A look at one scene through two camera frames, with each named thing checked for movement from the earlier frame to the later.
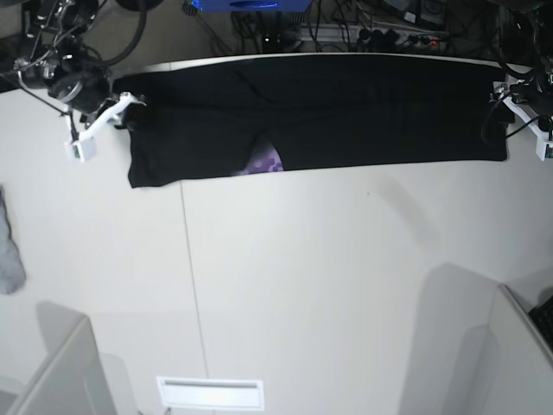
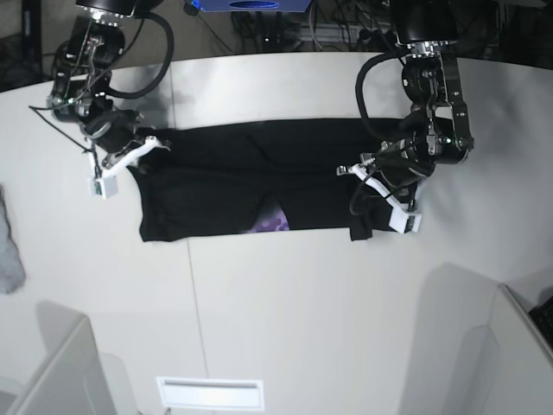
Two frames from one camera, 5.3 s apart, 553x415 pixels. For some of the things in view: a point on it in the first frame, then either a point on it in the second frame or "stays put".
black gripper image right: [535, 95] to [403, 162]
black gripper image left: [88, 87] to [111, 130]
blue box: [253, 6] stays put
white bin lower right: [521, 380] stays put
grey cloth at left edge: [12, 273] stays put
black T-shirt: [206, 119] to [219, 176]
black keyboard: [543, 315] stays put
